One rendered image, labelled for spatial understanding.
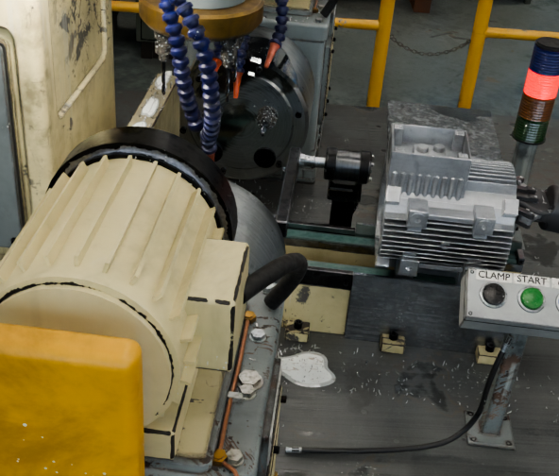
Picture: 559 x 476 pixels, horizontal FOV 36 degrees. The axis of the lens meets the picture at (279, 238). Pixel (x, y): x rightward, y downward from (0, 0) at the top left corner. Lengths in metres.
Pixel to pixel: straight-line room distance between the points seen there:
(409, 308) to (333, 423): 0.24
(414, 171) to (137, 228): 0.69
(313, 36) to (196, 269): 1.09
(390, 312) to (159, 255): 0.79
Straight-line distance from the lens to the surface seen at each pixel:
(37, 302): 0.65
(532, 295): 1.17
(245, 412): 0.80
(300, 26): 1.74
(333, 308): 1.43
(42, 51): 1.19
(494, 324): 1.17
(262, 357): 0.86
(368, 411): 1.34
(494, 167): 1.39
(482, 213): 1.32
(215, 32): 1.21
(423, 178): 1.32
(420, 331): 1.45
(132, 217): 0.70
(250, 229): 1.09
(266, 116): 1.54
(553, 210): 1.39
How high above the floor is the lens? 1.73
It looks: 33 degrees down
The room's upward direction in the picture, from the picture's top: 5 degrees clockwise
